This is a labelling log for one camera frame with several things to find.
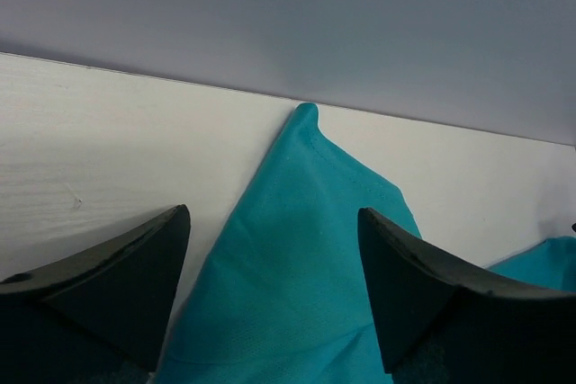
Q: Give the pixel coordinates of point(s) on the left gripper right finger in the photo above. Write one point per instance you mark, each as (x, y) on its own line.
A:
(441, 319)

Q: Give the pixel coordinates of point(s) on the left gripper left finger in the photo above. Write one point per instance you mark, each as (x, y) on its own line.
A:
(100, 315)

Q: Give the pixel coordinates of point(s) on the teal t-shirt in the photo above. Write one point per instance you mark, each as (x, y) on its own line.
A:
(282, 298)

